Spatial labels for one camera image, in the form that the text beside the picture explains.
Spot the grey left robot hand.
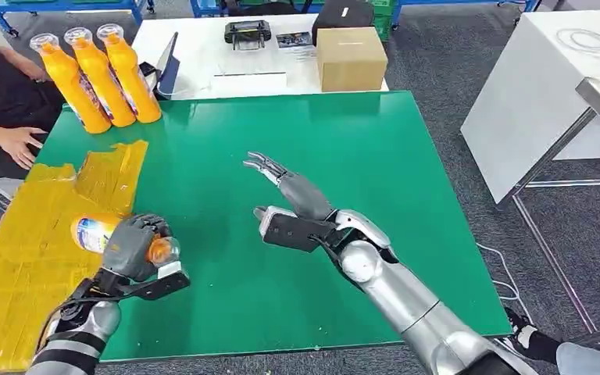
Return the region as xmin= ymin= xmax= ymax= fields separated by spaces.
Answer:
xmin=102 ymin=213 xmax=174 ymax=283

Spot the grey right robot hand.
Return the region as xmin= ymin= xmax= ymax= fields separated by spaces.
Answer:
xmin=243 ymin=151 xmax=338 ymax=223

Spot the orange drink bottle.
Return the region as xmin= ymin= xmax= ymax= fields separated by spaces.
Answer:
xmin=95 ymin=23 xmax=163 ymax=125
xmin=63 ymin=27 xmax=138 ymax=128
xmin=29 ymin=33 xmax=113 ymax=135
xmin=70 ymin=214 xmax=182 ymax=269

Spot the green mat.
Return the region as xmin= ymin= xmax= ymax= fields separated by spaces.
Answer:
xmin=33 ymin=91 xmax=513 ymax=363

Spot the yellow sheet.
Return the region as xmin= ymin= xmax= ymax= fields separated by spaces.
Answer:
xmin=0 ymin=139 xmax=150 ymax=373

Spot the flat white box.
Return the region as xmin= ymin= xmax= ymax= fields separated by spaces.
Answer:
xmin=210 ymin=72 xmax=288 ymax=97

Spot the cardboard box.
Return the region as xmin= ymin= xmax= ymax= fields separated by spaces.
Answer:
xmin=316 ymin=27 xmax=389 ymax=93

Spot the person's right hand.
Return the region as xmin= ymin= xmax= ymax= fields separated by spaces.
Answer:
xmin=0 ymin=127 xmax=48 ymax=171

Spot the printed leaflet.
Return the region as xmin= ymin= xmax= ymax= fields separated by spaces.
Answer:
xmin=276 ymin=31 xmax=315 ymax=50

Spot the black handheld controller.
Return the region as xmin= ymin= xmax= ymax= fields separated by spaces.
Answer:
xmin=223 ymin=20 xmax=273 ymax=52

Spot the black bag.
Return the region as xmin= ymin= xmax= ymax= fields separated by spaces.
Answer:
xmin=311 ymin=0 xmax=376 ymax=47

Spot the tablet in blue case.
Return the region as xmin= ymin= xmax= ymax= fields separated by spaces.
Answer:
xmin=152 ymin=31 xmax=181 ymax=100

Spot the green crate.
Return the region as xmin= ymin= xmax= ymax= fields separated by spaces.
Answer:
xmin=370 ymin=0 xmax=397 ymax=41

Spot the blue metal rack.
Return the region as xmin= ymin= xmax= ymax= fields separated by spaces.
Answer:
xmin=390 ymin=0 xmax=541 ymax=27
xmin=190 ymin=0 xmax=327 ymax=19
xmin=0 ymin=0 xmax=156 ymax=38

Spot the white table with metal legs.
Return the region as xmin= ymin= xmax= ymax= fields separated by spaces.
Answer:
xmin=460 ymin=11 xmax=600 ymax=332

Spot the black and white sneaker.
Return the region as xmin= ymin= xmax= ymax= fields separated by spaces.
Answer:
xmin=504 ymin=306 xmax=539 ymax=358

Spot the person's leg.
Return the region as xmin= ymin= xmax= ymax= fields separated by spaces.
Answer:
xmin=527 ymin=330 xmax=600 ymax=375

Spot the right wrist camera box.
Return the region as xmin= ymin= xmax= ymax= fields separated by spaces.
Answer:
xmin=253 ymin=205 xmax=340 ymax=255

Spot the white floor cable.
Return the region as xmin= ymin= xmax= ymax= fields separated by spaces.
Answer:
xmin=476 ymin=241 xmax=600 ymax=353

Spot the coiled white cable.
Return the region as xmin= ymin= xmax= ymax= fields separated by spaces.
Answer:
xmin=555 ymin=28 xmax=600 ymax=66

